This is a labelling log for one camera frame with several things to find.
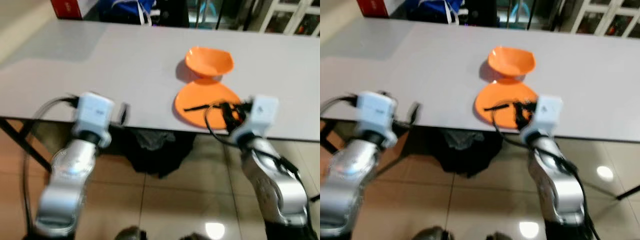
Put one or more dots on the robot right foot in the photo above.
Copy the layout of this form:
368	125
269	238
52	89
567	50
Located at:
195	236
500	236

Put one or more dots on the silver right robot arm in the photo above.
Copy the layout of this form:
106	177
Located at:
272	185
557	185

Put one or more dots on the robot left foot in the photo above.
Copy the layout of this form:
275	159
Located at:
131	234
431	234

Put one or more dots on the black bag under table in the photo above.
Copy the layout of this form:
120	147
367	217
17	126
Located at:
157	150
467	150

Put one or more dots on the black metal table leg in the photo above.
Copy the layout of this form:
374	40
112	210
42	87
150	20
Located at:
315	198
629	192
22	142
330	140

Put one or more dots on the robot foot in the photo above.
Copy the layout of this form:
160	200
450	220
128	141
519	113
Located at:
500	236
431	234
195	236
131	234

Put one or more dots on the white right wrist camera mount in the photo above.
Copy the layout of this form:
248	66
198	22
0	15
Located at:
264	114
547	112

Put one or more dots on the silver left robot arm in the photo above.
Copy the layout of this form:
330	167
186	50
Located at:
67	175
345	175

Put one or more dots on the orange plastic bowl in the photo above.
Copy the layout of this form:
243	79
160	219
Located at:
511	61
209	61

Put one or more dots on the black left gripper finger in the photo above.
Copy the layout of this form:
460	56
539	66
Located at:
414	113
124	114

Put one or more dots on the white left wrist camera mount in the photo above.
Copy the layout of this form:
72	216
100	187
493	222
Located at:
376	112
94	112

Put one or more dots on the black chair back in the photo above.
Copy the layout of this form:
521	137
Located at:
480	12
172	12

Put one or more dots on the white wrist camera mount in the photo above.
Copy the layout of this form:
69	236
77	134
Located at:
376	112
94	112
547	112
264	114

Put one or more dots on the red cardboard box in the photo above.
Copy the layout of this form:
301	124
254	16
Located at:
67	7
372	6

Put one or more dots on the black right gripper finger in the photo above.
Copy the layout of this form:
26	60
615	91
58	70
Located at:
202	107
521	116
501	106
229	117

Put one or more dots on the white glass door cabinet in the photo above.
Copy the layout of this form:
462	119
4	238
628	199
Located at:
292	17
607	17

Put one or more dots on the teal plastic stool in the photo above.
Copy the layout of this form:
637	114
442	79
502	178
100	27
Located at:
520	10
207	9

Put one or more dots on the orange plastic plate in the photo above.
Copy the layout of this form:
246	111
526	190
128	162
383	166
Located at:
197	102
492	97

